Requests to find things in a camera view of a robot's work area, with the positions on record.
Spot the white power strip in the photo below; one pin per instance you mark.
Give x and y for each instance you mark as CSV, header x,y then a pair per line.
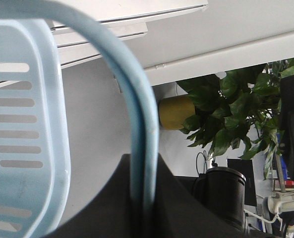
x,y
281,202

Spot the light blue shopping basket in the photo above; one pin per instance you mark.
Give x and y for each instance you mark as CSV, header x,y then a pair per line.
x,y
35,166

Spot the potted green plant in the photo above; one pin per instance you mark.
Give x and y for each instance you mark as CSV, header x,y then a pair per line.
x,y
244,107

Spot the white store shelf unit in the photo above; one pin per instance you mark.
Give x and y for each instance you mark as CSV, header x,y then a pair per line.
x,y
180,39

